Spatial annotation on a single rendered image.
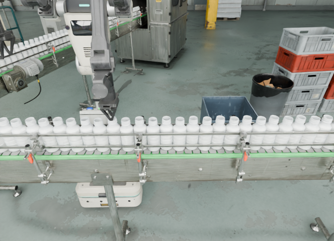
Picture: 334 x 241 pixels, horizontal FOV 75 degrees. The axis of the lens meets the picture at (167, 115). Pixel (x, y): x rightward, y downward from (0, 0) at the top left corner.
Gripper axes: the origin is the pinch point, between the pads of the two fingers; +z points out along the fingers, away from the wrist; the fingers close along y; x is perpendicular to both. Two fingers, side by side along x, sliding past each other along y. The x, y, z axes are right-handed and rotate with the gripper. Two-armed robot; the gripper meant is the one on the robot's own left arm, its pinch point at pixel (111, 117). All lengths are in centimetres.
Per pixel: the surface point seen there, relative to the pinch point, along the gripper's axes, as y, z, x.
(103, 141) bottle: -2.8, 11.2, 4.7
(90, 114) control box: 12.9, 6.9, 14.2
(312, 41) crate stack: 174, 13, -192
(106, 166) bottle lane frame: -5.3, 24.2, 5.0
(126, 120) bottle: 1.2, 2.5, -5.9
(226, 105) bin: 60, 30, -68
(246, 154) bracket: -12, 11, -56
